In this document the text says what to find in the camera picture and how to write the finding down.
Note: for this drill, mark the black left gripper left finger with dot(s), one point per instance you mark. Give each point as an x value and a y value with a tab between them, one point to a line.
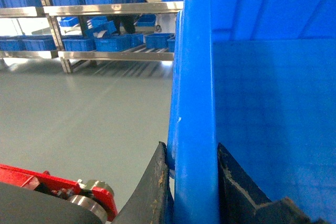
151	201

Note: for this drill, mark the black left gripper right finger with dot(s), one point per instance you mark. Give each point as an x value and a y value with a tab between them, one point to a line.
242	201

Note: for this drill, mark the large blue plastic crate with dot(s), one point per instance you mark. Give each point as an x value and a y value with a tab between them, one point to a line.
257	76

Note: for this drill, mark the red robot base part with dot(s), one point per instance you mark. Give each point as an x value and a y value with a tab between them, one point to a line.
98	192

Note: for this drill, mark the neighbouring blue crate on shelf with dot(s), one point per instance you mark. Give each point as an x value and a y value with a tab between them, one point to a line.
118	43

